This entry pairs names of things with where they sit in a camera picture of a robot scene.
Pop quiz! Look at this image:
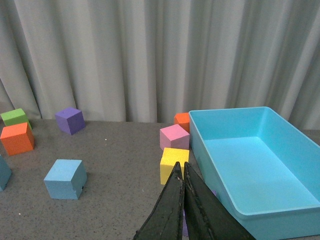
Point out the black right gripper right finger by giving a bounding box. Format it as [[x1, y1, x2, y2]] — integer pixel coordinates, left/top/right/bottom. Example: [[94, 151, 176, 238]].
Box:
[[184, 162, 255, 240]]

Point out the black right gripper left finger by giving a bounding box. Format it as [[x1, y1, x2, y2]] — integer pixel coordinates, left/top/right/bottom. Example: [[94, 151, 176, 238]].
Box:
[[133, 161, 185, 240]]

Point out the light blue block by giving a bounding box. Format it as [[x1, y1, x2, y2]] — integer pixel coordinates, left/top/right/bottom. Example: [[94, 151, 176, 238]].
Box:
[[44, 159, 88, 200], [0, 156, 12, 192]]

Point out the purple foam block right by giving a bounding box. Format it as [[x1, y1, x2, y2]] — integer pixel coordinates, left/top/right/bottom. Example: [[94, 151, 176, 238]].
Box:
[[182, 187, 216, 240]]

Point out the purple foam block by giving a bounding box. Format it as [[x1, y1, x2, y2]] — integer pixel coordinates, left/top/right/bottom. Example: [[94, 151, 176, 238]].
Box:
[[182, 187, 216, 240], [55, 107, 86, 135]]

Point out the yellow foam block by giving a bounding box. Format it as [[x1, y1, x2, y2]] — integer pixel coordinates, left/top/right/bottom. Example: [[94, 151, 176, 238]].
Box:
[[159, 147, 190, 185]]

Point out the light blue plastic bin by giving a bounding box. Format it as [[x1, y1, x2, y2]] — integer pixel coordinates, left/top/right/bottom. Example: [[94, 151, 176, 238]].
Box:
[[189, 107, 320, 240]]

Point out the pink foam block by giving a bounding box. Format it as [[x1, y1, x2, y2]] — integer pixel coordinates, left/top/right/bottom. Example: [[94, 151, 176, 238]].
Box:
[[159, 124, 190, 150]]

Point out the orange foam block right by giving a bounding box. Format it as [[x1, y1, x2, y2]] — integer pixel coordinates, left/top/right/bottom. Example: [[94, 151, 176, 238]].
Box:
[[174, 112, 190, 133]]

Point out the orange foam block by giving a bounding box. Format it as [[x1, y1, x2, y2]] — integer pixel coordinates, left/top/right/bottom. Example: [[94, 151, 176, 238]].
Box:
[[0, 122, 35, 156], [174, 112, 190, 133]]

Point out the purple foam block back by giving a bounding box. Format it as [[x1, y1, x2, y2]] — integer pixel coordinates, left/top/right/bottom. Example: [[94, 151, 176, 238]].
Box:
[[55, 107, 86, 135]]

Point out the grey curtain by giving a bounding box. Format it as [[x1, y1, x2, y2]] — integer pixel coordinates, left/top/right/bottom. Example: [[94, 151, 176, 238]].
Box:
[[0, 0, 320, 130]]

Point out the orange foam block left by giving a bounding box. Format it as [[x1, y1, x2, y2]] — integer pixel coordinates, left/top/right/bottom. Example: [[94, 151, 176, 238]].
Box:
[[0, 122, 35, 156]]

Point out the green foam block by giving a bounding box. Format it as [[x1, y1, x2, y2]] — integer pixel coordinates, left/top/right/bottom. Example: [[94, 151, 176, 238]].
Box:
[[0, 108, 32, 129]]

